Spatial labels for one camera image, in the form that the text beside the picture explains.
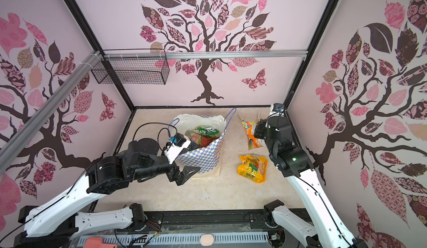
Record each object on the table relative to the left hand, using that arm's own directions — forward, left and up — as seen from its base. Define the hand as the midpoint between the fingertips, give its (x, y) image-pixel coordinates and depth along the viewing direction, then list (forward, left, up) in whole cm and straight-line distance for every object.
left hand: (190, 162), depth 58 cm
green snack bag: (+27, -4, -17) cm, 33 cm away
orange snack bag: (+10, -24, -2) cm, 26 cm away
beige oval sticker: (-20, -5, -33) cm, 39 cm away
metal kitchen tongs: (+51, -39, -30) cm, 70 cm away
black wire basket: (+82, +53, -14) cm, 99 cm away
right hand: (+17, -29, +4) cm, 34 cm away
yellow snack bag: (+8, -28, -23) cm, 37 cm away
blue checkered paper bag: (+8, -6, -13) cm, 16 cm away
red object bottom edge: (-21, +42, -33) cm, 57 cm away
